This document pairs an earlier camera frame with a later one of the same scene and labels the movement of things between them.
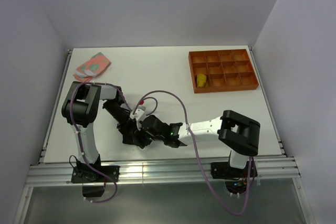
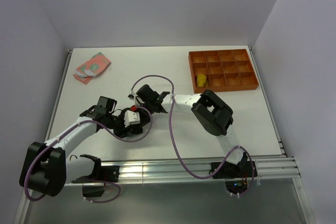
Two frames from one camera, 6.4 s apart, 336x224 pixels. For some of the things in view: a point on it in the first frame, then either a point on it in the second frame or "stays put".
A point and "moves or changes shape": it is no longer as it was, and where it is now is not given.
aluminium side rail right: x=268 y=107 stays put
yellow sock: x=201 y=81 stays put
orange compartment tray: x=221 y=70 stays put
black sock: x=132 y=135 moves or changes shape
